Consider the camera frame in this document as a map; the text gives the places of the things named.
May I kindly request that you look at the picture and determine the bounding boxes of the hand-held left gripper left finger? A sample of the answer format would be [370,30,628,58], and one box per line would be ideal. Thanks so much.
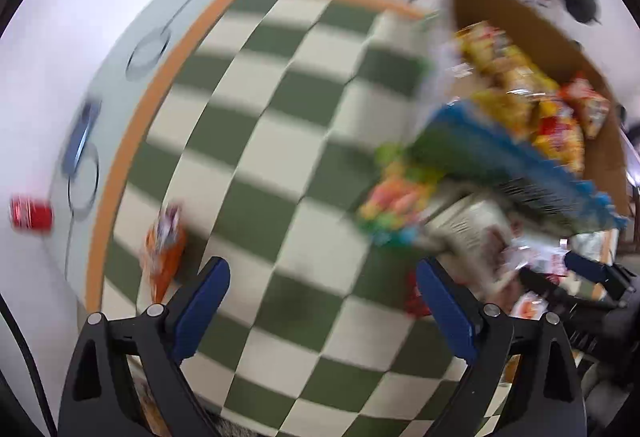
[59,256,232,437]

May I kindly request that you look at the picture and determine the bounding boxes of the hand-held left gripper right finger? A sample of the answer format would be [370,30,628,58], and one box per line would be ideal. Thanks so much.
[416,258,587,437]

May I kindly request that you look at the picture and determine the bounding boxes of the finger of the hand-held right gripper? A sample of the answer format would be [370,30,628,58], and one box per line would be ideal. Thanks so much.
[564,251,638,305]
[519,269,626,314]

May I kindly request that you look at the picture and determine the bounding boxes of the red snack bag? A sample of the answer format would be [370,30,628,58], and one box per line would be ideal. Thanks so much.
[404,274,435,319]

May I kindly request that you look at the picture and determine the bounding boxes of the orange snack bag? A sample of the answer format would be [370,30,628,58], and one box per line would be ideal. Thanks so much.
[141,204,188,304]

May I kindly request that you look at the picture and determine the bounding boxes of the white snack bag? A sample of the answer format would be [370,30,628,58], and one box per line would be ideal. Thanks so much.
[442,197,526,298]

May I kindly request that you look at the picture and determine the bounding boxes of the cardboard box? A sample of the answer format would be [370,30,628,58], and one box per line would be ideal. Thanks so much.
[407,0,635,238]

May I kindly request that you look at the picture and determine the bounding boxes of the colourful candy bag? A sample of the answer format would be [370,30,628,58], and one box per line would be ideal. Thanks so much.
[357,142,446,248]

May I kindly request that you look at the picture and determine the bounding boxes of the pile of snack packets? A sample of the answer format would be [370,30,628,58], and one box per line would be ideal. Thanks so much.
[452,19,613,172]

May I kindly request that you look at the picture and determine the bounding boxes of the red can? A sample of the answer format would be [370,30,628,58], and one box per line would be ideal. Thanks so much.
[9,196,54,234]

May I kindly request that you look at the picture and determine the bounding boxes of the black cable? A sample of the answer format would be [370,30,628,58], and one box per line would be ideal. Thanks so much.
[0,292,58,437]

